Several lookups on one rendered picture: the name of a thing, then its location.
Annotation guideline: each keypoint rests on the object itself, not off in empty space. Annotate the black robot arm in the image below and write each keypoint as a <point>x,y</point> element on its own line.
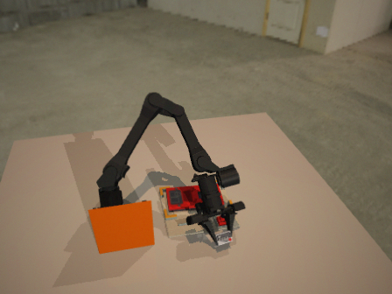
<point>109,192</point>

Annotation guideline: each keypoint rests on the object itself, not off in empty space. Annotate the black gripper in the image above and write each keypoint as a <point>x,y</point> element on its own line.
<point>212,202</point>

